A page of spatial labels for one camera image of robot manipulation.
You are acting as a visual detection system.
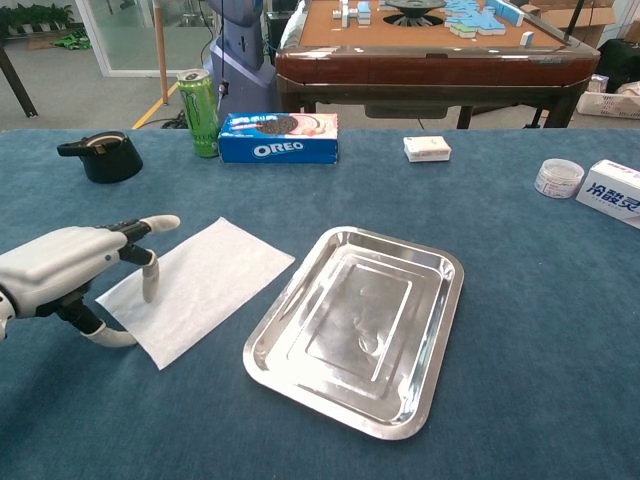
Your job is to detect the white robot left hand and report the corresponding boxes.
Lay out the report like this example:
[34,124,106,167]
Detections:
[0,214,181,348]

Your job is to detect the white paper sheet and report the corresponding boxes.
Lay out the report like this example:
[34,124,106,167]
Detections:
[94,216,296,371]

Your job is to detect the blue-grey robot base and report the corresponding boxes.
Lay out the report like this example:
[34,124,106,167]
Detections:
[202,0,279,126]

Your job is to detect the silver metal tray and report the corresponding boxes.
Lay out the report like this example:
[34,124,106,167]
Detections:
[242,225,465,442]

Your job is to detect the black table leg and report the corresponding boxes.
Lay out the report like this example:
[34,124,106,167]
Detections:
[0,42,39,119]

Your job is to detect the green drink can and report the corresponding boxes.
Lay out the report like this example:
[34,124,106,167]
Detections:
[175,68,221,159]

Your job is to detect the brown wooden pole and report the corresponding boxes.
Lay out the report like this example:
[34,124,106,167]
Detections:
[153,0,170,105]

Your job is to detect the white framed glass door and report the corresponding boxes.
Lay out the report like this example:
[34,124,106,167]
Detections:
[74,0,211,79]

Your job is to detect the green potted plants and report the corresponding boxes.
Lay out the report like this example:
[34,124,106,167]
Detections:
[0,3,76,39]

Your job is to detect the blue Oreo cookie box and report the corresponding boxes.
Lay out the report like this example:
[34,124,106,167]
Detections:
[217,112,340,165]

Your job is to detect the white blue mahjong tile cluster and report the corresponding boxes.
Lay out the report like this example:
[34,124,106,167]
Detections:
[332,0,374,27]

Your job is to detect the small white tissue pack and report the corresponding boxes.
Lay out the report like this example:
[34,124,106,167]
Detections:
[402,135,454,165]

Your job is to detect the brown mahjong table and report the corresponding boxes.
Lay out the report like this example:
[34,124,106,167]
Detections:
[274,0,601,130]

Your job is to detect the black round mahjong hub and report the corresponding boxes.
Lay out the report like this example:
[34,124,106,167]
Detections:
[382,0,448,25]

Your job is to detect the blue table cloth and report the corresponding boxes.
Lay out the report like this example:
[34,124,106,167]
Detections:
[0,127,640,480]

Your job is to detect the blue mahjong tile pile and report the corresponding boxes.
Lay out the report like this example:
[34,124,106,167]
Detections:
[443,0,526,39]

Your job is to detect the round clear plastic jar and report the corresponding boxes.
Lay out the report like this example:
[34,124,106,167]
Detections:
[533,158,586,200]

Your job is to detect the white toothpaste box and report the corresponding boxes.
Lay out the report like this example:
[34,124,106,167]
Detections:
[574,159,640,226]

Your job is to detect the white plastic basket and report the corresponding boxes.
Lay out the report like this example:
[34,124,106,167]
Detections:
[577,74,640,120]

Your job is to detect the brown cardboard boxes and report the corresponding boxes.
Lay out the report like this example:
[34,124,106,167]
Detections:
[529,0,616,49]

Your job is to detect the black cable bundle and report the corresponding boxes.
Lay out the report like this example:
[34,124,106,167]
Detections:
[159,109,194,130]

